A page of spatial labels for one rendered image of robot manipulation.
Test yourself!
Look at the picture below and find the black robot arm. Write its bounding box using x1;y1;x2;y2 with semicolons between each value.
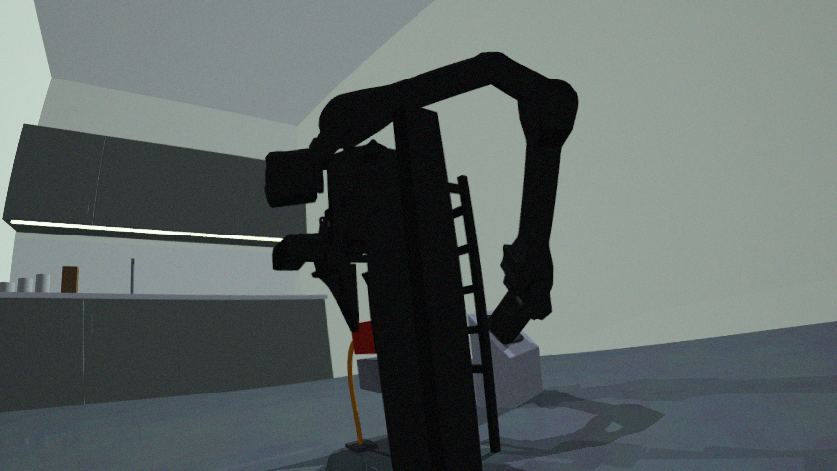
264;51;579;345

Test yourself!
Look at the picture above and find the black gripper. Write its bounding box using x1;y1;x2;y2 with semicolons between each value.
272;188;367;333

